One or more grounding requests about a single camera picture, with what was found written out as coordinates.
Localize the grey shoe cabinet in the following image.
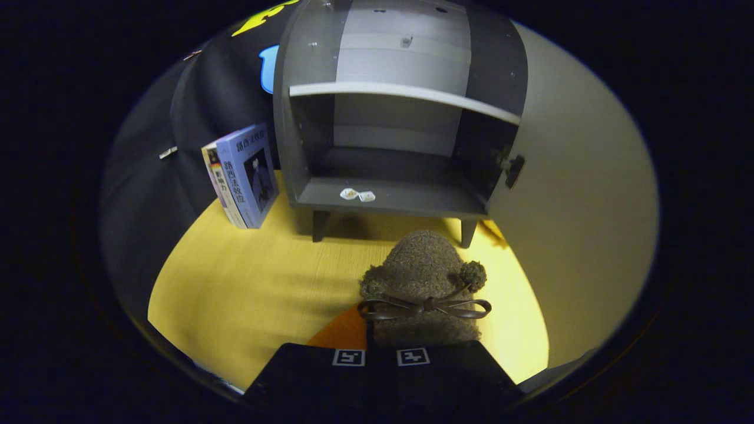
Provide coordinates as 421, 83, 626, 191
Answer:
272, 0, 530, 249

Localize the brown fuzzy shoe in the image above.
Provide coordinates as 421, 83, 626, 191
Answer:
358, 230, 493, 348

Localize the black backdrop cloth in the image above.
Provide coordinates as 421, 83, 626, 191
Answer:
99, 0, 304, 324

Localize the metal door hinge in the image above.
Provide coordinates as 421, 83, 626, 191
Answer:
498, 147, 526, 190

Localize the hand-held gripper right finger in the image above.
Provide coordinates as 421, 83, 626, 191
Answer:
380, 340, 524, 407

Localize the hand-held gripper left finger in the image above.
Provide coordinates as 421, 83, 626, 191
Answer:
243, 303, 381, 407

